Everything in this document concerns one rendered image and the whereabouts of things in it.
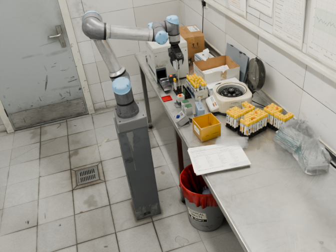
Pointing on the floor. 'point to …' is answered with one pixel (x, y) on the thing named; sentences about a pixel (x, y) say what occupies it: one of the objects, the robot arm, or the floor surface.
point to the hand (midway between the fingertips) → (178, 70)
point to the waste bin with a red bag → (199, 202)
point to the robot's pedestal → (139, 171)
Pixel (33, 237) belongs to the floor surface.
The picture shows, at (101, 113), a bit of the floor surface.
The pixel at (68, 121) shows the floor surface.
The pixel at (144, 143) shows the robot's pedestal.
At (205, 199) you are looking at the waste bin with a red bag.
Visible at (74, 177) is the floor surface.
